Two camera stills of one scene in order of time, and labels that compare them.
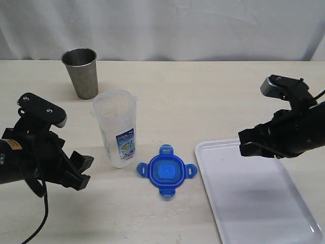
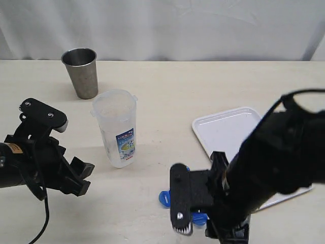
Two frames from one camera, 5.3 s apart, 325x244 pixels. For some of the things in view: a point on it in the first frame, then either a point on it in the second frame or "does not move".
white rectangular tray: (254, 200) -> (226, 132)
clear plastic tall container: (116, 112) does not move
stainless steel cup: (82, 66) does not move
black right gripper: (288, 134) -> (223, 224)
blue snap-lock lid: (166, 171) -> (164, 198)
